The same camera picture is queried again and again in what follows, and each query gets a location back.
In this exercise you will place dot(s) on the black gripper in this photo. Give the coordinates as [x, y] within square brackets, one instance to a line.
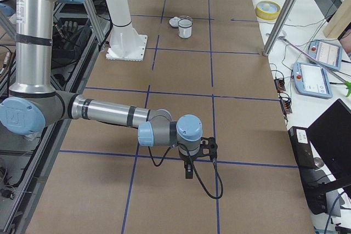
[188, 163]

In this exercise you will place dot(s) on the white enamel mug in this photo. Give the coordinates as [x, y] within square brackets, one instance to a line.
[184, 32]

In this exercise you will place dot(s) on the clear plastic funnel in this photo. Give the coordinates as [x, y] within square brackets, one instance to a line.
[185, 21]

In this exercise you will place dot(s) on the white mug lid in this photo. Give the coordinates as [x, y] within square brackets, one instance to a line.
[173, 22]

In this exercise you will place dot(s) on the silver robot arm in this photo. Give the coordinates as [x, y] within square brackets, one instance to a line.
[34, 104]

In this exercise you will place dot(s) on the black computer box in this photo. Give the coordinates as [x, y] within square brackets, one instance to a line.
[307, 157]

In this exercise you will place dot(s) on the black monitor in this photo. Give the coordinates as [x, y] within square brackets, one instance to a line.
[330, 136]

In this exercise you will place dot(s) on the near blue teach pendant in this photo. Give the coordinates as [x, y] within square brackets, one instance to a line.
[311, 80]

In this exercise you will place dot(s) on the blue teach pendant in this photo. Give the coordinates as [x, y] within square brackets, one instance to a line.
[326, 53]
[311, 80]

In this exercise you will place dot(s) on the yellow tape roll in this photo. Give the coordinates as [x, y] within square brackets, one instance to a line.
[267, 10]

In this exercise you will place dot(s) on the metal reacher grabber tool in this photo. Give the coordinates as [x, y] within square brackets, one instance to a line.
[346, 83]

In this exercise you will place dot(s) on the far blue teach pendant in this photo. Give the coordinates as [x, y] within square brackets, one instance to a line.
[326, 53]

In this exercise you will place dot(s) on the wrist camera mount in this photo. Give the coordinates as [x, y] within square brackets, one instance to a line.
[208, 148]

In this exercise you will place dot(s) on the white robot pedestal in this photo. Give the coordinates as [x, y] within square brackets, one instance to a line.
[125, 43]

